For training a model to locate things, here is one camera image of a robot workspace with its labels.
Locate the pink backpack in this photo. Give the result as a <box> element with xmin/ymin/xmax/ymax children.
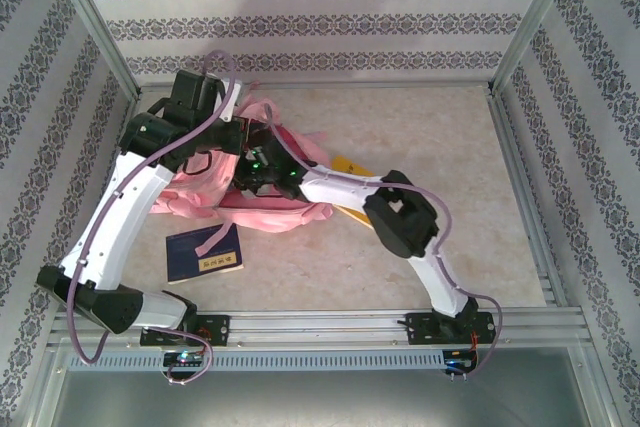
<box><xmin>148</xmin><ymin>79</ymin><xmax>336</xmax><ymax>259</ymax></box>

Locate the wide aluminium mounting rail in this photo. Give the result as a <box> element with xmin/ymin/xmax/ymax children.
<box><xmin>47</xmin><ymin>310</ymin><xmax>594</xmax><ymax>351</ymax></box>

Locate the navy book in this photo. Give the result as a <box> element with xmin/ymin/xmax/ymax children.
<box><xmin>165</xmin><ymin>223</ymin><xmax>246</xmax><ymax>286</ymax></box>

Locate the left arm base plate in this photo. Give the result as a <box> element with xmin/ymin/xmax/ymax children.
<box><xmin>139</xmin><ymin>314</ymin><xmax>232</xmax><ymax>347</ymax></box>

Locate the aluminium frame bar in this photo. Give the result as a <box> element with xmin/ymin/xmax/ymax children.
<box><xmin>135</xmin><ymin>79</ymin><xmax>496</xmax><ymax>94</ymax></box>
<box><xmin>487</xmin><ymin>89</ymin><xmax>569</xmax><ymax>308</ymax></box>
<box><xmin>69</xmin><ymin>94</ymin><xmax>144</xmax><ymax>313</ymax></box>

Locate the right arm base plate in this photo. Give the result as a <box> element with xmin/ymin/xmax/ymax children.
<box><xmin>405</xmin><ymin>310</ymin><xmax>499</xmax><ymax>346</ymax></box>

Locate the slotted grey cable duct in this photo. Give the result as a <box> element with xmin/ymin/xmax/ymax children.
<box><xmin>64</xmin><ymin>350</ymin><xmax>447</xmax><ymax>372</ymax></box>

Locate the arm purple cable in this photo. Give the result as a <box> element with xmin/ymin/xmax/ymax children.
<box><xmin>262</xmin><ymin>101</ymin><xmax>503</xmax><ymax>378</ymax></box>
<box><xmin>66</xmin><ymin>49</ymin><xmax>239</xmax><ymax>387</ymax></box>

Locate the aluminium frame post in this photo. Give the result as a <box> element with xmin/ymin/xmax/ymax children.
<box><xmin>43</xmin><ymin>0</ymin><xmax>142</xmax><ymax>98</ymax></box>
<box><xmin>488</xmin><ymin>0</ymin><xmax>585</xmax><ymax>94</ymax></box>

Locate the grey metal tray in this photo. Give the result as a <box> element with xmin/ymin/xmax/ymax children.
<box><xmin>49</xmin><ymin>369</ymin><xmax>591</xmax><ymax>427</ymax></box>

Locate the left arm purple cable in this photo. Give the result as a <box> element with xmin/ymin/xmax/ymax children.
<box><xmin>66</xmin><ymin>49</ymin><xmax>239</xmax><ymax>387</ymax></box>

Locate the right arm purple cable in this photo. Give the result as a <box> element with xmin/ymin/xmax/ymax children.
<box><xmin>262</xmin><ymin>101</ymin><xmax>503</xmax><ymax>378</ymax></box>

